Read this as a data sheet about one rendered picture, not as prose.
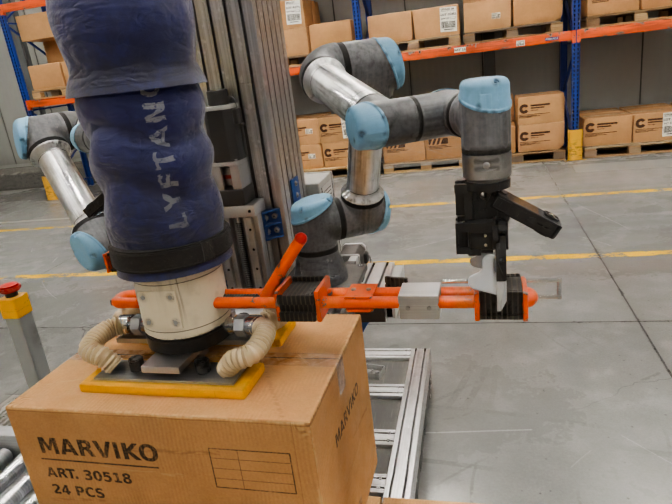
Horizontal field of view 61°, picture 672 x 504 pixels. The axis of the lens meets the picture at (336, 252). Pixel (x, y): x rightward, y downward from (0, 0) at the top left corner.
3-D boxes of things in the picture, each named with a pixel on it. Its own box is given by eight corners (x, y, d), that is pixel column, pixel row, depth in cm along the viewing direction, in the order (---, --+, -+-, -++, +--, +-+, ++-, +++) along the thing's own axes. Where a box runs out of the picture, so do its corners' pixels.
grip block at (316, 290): (276, 324, 103) (271, 294, 101) (293, 301, 112) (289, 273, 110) (320, 324, 100) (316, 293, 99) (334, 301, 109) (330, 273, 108)
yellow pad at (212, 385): (80, 393, 107) (73, 370, 106) (112, 366, 116) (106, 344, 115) (245, 401, 98) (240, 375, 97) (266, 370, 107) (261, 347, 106)
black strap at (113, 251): (86, 275, 102) (80, 254, 100) (155, 236, 123) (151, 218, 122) (199, 273, 96) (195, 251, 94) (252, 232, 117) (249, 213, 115)
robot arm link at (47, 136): (144, 243, 156) (58, 102, 170) (90, 260, 146) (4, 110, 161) (138, 266, 164) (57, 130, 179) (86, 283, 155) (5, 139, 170)
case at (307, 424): (61, 571, 118) (3, 406, 106) (161, 447, 155) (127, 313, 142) (339, 611, 102) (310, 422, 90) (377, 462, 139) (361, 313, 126)
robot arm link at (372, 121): (280, 44, 125) (359, 99, 85) (327, 38, 128) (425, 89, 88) (285, 96, 131) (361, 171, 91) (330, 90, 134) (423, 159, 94)
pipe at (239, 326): (82, 370, 108) (74, 344, 106) (153, 314, 131) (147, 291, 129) (246, 376, 99) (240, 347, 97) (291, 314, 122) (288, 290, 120)
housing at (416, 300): (398, 320, 98) (396, 296, 97) (404, 304, 104) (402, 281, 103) (439, 320, 96) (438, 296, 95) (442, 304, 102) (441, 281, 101)
